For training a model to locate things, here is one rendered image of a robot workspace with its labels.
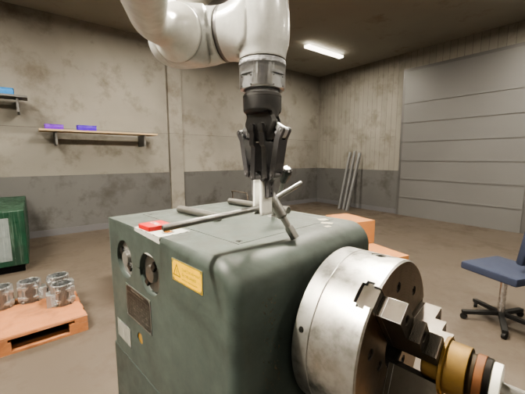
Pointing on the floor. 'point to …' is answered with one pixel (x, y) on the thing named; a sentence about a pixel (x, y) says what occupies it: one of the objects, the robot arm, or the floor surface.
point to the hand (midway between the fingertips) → (262, 196)
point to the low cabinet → (13, 234)
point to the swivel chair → (504, 273)
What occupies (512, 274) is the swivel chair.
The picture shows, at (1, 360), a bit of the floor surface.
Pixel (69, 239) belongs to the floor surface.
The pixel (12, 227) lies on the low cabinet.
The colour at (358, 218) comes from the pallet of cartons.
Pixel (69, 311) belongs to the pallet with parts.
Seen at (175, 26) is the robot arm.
